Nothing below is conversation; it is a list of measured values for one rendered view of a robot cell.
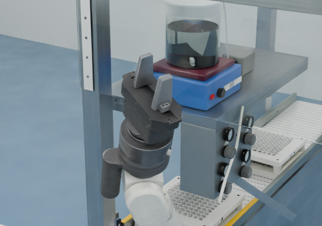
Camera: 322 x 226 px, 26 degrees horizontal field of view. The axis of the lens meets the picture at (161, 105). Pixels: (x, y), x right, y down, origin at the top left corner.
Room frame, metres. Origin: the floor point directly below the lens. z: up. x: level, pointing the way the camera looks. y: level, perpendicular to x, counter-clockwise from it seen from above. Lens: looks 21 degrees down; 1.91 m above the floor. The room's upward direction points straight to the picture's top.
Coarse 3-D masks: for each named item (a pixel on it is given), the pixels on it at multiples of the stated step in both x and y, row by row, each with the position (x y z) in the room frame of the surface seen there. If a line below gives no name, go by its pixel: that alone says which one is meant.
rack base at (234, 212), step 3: (234, 210) 1.88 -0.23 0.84; (231, 213) 1.86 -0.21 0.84; (234, 213) 1.86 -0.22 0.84; (237, 213) 1.86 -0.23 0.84; (228, 216) 1.84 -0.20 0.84; (231, 216) 1.84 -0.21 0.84; (225, 219) 1.82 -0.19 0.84; (228, 219) 1.82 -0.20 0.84; (222, 222) 1.81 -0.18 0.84; (225, 222) 1.81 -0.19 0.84; (135, 225) 1.82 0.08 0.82; (219, 225) 1.79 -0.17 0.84; (222, 225) 1.79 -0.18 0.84
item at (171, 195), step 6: (174, 192) 1.89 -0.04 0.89; (180, 192) 1.89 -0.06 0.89; (186, 192) 1.89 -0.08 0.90; (174, 198) 1.85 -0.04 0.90; (180, 198) 1.85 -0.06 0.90; (186, 198) 1.86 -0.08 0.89; (198, 198) 1.85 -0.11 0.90; (204, 198) 1.86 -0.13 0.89; (216, 198) 1.85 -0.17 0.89; (174, 204) 1.82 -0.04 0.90; (180, 204) 1.82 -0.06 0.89; (186, 204) 1.82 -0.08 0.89; (192, 204) 1.82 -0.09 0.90; (198, 204) 1.82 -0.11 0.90; (210, 204) 1.82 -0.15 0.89; (192, 210) 1.79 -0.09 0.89; (204, 210) 1.79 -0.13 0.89
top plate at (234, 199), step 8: (176, 176) 2.02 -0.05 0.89; (168, 184) 1.96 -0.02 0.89; (232, 192) 1.91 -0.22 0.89; (176, 200) 1.86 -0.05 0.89; (224, 200) 1.86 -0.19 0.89; (232, 200) 1.86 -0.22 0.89; (240, 200) 1.86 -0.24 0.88; (216, 208) 1.81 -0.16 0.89; (224, 208) 1.81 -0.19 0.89; (232, 208) 1.82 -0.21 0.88; (184, 216) 1.76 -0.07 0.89; (192, 216) 1.76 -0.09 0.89; (208, 216) 1.76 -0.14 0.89; (216, 216) 1.76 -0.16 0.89; (224, 216) 1.78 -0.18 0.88; (184, 224) 1.72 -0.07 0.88; (192, 224) 1.72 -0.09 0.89; (200, 224) 1.72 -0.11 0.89; (208, 224) 1.72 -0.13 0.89; (216, 224) 1.73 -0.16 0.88
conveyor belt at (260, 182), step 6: (306, 144) 2.42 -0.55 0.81; (252, 174) 2.17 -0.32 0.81; (246, 180) 2.13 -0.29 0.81; (252, 180) 2.13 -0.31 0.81; (258, 180) 2.13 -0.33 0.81; (264, 180) 2.13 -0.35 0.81; (270, 180) 2.13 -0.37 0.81; (234, 186) 2.08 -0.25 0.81; (258, 186) 2.08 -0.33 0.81; (264, 186) 2.08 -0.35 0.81; (240, 192) 2.04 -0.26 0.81; (246, 192) 2.04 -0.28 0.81; (246, 198) 2.00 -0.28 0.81; (252, 198) 2.00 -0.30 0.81; (246, 204) 1.96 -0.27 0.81
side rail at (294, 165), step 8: (312, 144) 2.35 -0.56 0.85; (304, 152) 2.27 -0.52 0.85; (312, 152) 2.32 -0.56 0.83; (296, 160) 2.21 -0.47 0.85; (304, 160) 2.25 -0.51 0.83; (288, 168) 2.15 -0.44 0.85; (296, 168) 2.19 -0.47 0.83; (280, 176) 2.09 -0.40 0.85; (288, 176) 2.13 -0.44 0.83; (272, 184) 2.03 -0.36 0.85; (280, 184) 2.07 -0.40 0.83; (264, 192) 1.97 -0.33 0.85; (272, 192) 2.02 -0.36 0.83; (256, 208) 1.92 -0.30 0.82; (248, 216) 1.87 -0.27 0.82; (240, 224) 1.82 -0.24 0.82
